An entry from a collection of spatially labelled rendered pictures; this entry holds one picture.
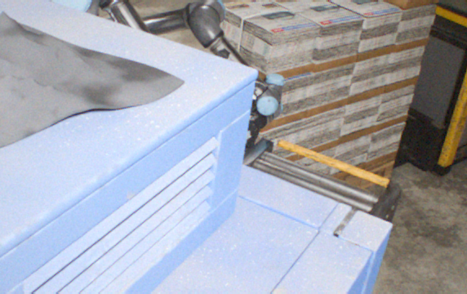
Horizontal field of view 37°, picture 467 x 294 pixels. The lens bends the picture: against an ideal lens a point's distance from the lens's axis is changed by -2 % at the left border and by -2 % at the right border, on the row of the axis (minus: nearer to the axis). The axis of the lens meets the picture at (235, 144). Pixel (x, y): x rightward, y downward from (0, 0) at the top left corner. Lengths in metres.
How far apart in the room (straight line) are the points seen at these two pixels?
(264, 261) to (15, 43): 0.37
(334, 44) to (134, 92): 2.54
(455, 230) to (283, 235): 3.04
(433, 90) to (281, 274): 3.58
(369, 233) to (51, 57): 0.45
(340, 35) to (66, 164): 2.68
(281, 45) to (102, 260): 2.37
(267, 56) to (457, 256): 1.47
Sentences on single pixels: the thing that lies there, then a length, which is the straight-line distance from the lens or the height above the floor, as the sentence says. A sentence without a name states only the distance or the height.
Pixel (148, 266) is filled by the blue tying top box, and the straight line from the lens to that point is 0.73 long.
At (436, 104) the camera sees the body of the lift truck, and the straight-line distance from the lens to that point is 4.35.
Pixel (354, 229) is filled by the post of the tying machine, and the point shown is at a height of 1.55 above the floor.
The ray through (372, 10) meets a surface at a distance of 3.41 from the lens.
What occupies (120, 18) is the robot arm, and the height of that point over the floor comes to 1.31.
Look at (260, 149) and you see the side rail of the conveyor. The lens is 2.54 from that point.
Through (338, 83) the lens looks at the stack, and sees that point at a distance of 3.35.
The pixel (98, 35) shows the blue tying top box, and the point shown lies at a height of 1.75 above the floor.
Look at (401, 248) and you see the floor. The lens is 3.61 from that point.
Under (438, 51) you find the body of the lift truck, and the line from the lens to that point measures 4.28.
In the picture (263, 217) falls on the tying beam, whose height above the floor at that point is 1.54.
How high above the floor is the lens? 2.06
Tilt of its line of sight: 30 degrees down
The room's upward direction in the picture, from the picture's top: 8 degrees clockwise
